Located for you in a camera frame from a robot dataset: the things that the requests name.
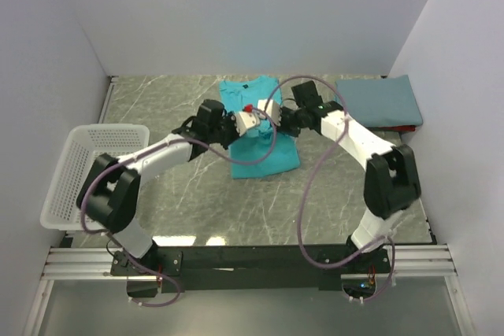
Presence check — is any turquoise t shirt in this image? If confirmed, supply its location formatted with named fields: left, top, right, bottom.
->
left=219, top=76, right=300, bottom=179

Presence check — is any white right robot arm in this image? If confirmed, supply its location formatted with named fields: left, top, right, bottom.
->
left=263, top=76, right=421, bottom=272

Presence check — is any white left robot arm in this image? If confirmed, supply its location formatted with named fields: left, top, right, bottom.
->
left=76, top=100, right=242, bottom=275

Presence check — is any folded grey-blue t shirt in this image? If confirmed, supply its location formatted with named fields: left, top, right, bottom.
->
left=336, top=75, right=423, bottom=127

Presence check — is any folded red t shirt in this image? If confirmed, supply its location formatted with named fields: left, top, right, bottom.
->
left=383, top=125, right=416, bottom=133

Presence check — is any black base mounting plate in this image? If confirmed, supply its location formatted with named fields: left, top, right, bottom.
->
left=110, top=245, right=391, bottom=297

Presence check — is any white plastic laundry basket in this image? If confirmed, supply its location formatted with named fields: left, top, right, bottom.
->
left=40, top=124, right=150, bottom=231

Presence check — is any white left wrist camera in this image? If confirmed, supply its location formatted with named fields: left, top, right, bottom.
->
left=235, top=105, right=261, bottom=136

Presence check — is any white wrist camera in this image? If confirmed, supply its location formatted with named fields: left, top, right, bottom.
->
left=258, top=99, right=281, bottom=126
left=235, top=105, right=261, bottom=136

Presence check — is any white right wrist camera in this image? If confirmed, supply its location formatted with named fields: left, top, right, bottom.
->
left=258, top=99, right=281, bottom=126

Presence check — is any aluminium rail frame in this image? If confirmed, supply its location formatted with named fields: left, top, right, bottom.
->
left=42, top=245, right=456, bottom=280

